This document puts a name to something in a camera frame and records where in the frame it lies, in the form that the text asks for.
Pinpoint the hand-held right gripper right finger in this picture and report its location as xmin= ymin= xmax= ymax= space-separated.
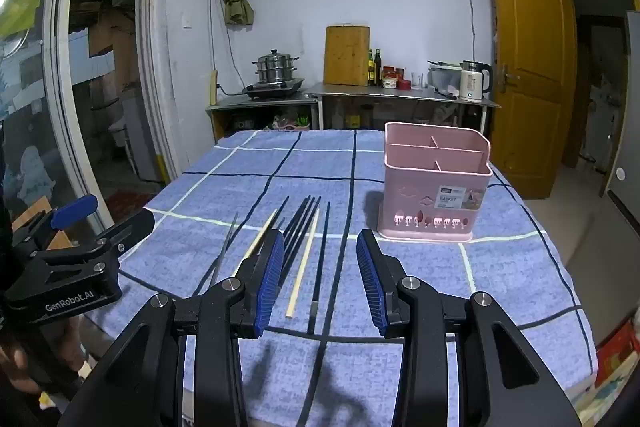
xmin=356 ymin=228 xmax=583 ymax=427

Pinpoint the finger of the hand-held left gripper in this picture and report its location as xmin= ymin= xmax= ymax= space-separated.
xmin=10 ymin=194 xmax=99 ymax=253
xmin=94 ymin=208 xmax=156 ymax=260

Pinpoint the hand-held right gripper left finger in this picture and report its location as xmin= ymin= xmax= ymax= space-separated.
xmin=57 ymin=229 xmax=286 ymax=427

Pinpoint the wooden chopstick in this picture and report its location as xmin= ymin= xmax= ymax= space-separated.
xmin=285 ymin=208 xmax=321 ymax=319
xmin=243 ymin=208 xmax=278 ymax=260

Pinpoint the silver metal chopstick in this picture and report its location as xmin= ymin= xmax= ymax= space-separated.
xmin=214 ymin=226 xmax=234 ymax=283
xmin=209 ymin=213 xmax=240 ymax=289

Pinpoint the pink plastic utensil holder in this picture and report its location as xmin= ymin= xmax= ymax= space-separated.
xmin=377 ymin=122 xmax=493 ymax=242

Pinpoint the person's left hand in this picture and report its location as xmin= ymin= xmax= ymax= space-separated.
xmin=0 ymin=319 xmax=93 ymax=395

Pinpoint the blue checked blanket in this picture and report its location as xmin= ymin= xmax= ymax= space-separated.
xmin=82 ymin=129 xmax=598 ymax=427

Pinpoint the low steel table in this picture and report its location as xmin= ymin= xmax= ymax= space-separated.
xmin=205 ymin=94 xmax=321 ymax=142

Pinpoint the tall steel counter table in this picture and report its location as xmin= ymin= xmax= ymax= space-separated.
xmin=305 ymin=82 xmax=501 ymax=132

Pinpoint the black induction cooker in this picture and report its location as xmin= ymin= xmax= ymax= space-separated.
xmin=242 ymin=78 xmax=306 ymax=100

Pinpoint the steel steamer pot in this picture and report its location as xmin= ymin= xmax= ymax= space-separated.
xmin=252 ymin=49 xmax=301 ymax=85

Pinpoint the clear plastic container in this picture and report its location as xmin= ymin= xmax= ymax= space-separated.
xmin=427 ymin=62 xmax=463 ymax=92

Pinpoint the white electric kettle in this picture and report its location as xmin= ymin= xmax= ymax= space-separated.
xmin=459 ymin=61 xmax=493 ymax=102

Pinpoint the wooden cutting board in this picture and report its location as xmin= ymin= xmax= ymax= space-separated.
xmin=323 ymin=25 xmax=371 ymax=86

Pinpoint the red cardboard box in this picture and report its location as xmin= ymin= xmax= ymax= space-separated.
xmin=595 ymin=322 xmax=640 ymax=388

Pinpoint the yellow wooden door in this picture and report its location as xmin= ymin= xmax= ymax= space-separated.
xmin=486 ymin=0 xmax=576 ymax=200

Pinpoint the silver refrigerator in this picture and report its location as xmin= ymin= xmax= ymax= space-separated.
xmin=600 ymin=11 xmax=640 ymax=228

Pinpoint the white sliding door frame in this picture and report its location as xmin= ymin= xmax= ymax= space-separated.
xmin=42 ymin=0 xmax=176 ymax=228

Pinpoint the brass door handle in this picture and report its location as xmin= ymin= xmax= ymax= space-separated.
xmin=492 ymin=64 xmax=518 ymax=92

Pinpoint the black wall cable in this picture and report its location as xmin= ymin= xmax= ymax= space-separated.
xmin=457 ymin=0 xmax=496 ymax=108

